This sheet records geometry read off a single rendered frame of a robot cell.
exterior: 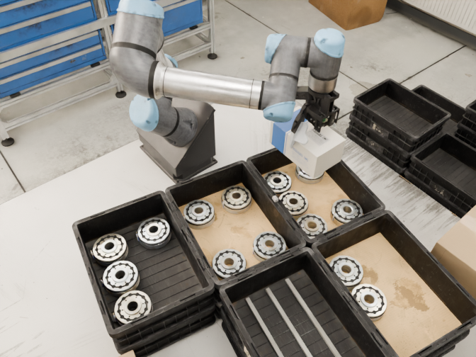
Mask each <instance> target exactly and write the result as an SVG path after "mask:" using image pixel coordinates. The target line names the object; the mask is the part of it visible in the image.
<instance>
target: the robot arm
mask: <svg viewBox="0 0 476 357"><path fill-rule="evenodd" d="M117 11H118V12H117V16H116V20H115V27H114V31H113V39H112V43H111V47H110V52H109V62H110V67H111V69H112V71H113V73H114V75H115V76H116V78H117V79H118V80H119V82H120V83H121V84H122V85H124V86H125V87H126V88H128V89H129V90H131V91H132V92H134V93H136V94H137V95H136V96H135V97H134V100H132V101H131V104H130V109H129V114H130V119H131V121H132V122H133V124H134V125H135V126H136V127H138V128H140V129H142V130H144V131H147V132H152V133H154V134H156V135H160V136H162V137H163V138H164V139H165V140H166V141H167V142H168V143H169V144H171V145H174V146H177V147H182V146H184V145H187V144H188V143H189V142H190V141H191V140H192V139H193V138H194V136H195V134H196V131H197V127H198V120H197V117H196V115H195V113H194V112H193V111H192V110H191V109H189V108H186V107H182V106H181V107H173V106H171V104H172V99H173V98H180V99H186V100H191V101H200V102H206V103H215V104H220V105H225V106H234V107H240V108H249V109H254V110H260V111H263V116H264V118H265V119H267V120H271V121H273V122H278V123H285V122H288V121H290V120H291V119H292V118H293V112H294V108H295V100H306V103H304V105H303V106H302V108H301V110H300V112H299V113H298V115H297V116H296V118H295V120H294V122H293V126H292V129H291V134H290V148H292V147H293V145H294V144H295V142H299V143H301V144H303V145H306V144H307V142H308V138H307V135H306V132H307V129H308V124H307V123H304V121H305V119H306V120H308V122H310V123H311V124H312V125H313V126H314V129H315V130H316V131H317V132H320V131H321V127H325V126H329V127H330V126H331V125H333V126H334V127H336V124H335V123H337V120H338V117H339V111H340V108H338V107H337V106H335V105H334V100H336V99H338V98H339V94H340V93H338V92H336V91H335V90H334V89H335V88H336V83H337V79H338V75H339V69H340V66H341V60H342V56H343V55H344V45H345V37H344V35H343V33H342V32H340V31H339V30H336V29H333V28H327V29H321V30H318V31H317V33H316V35H315V37H311V38H309V37H302V36H296V35H288V34H270V35H269V36H268V37H267V41H266V49H265V56H264V59H265V62H266V63H269V64H270V65H271V69H270V74H269V78H268V81H263V80H258V79H250V78H244V77H239V76H230V75H224V74H215V73H210V72H200V71H195V70H189V69H181V68H178V63H177V61H176V60H175V59H174V58H173V57H171V56H169V55H167V54H164V51H163V49H162V47H163V45H164V34H163V30H162V22H163V19H164V10H163V8H162V7H161V6H160V5H159V4H156V3H154V2H153V1H150V0H120V3H119V6H118V8H117ZM301 67H304V68H307V67H308V68H310V73H309V78H308V86H298V80H299V75H300V68H301ZM336 112H337V116H336ZM335 116H336V118H335Z"/></svg>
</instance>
